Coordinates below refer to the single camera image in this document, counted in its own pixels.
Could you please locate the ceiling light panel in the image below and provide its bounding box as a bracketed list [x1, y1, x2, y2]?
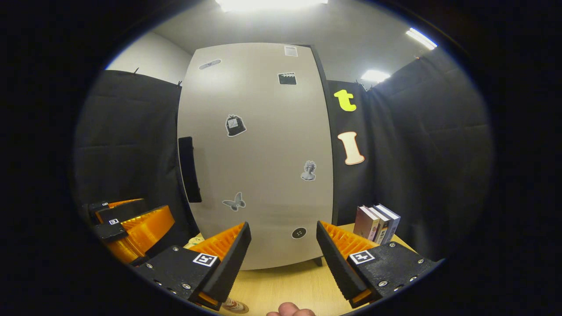
[406, 27, 438, 50]
[215, 0, 329, 12]
[361, 69, 391, 83]

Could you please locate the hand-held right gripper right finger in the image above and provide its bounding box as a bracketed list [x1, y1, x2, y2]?
[316, 220, 444, 309]

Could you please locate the white cover book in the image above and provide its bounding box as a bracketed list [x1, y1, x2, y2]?
[369, 205, 391, 244]

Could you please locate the grey cabinet door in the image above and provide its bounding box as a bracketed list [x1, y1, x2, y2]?
[177, 43, 334, 270]

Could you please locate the black backdrop cloth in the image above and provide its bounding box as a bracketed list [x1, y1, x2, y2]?
[72, 46, 492, 264]

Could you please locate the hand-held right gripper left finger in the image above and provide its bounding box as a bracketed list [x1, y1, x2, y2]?
[132, 221, 252, 311]

